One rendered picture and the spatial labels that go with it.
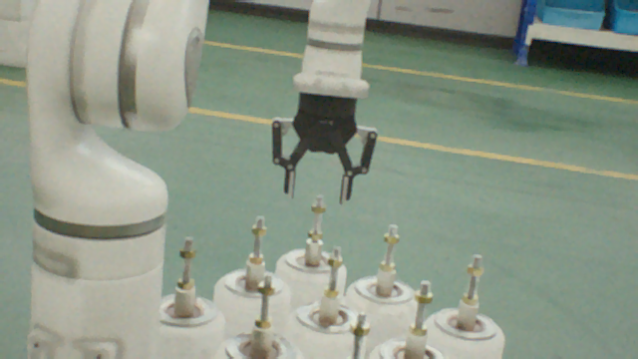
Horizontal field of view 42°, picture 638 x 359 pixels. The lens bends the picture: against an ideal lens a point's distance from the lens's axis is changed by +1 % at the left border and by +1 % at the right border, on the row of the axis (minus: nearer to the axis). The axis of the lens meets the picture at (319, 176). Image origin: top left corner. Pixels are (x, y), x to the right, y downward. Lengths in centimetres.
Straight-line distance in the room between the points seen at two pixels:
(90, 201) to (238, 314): 48
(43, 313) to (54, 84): 16
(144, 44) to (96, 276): 16
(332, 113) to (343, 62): 6
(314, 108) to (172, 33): 51
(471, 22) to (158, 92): 556
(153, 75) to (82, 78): 4
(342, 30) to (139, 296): 52
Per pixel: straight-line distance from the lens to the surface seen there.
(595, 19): 540
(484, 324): 103
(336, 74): 103
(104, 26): 55
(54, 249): 59
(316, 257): 112
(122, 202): 57
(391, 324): 105
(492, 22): 606
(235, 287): 103
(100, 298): 59
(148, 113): 55
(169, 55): 54
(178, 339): 93
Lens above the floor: 69
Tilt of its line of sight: 17 degrees down
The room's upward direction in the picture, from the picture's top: 7 degrees clockwise
